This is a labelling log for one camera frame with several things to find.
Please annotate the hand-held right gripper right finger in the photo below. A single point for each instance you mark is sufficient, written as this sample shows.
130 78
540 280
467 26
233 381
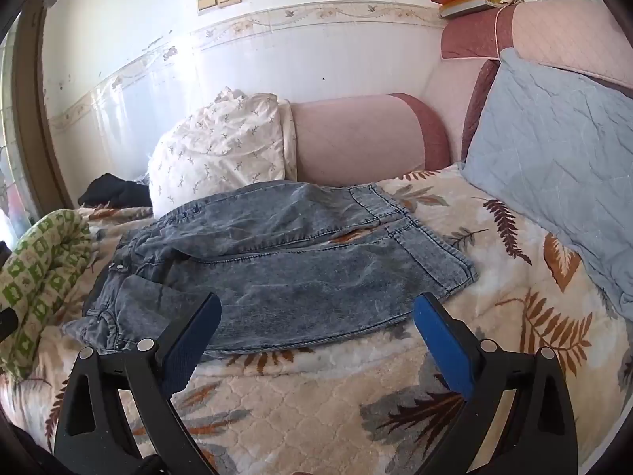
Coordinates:
440 341

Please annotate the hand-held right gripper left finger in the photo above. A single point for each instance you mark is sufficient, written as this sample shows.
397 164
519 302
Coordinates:
190 339

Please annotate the blue denim pants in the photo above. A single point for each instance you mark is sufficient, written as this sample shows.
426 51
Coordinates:
296 277

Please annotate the leaf print blanket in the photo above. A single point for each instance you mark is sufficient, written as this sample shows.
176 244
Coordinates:
321 405

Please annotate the green patterned cloth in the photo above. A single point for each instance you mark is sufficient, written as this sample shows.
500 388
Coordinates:
39 277

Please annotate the black cloth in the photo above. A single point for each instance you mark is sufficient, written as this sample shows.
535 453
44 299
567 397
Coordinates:
113 192

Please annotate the white sprig print pillow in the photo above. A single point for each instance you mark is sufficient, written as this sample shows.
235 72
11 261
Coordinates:
217 153

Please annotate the light blue quilted pillow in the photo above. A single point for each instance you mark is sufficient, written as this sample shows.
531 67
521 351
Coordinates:
554 158

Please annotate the pink padded bed side cushion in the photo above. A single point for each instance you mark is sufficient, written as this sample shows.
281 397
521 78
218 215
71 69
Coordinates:
356 138

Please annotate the pink padded headboard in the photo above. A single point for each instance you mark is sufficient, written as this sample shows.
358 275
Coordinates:
559 34

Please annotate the grey book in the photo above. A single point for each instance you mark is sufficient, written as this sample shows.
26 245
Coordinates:
467 10

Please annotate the brown door frame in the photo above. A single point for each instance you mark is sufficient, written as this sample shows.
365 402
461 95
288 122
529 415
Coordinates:
42 109

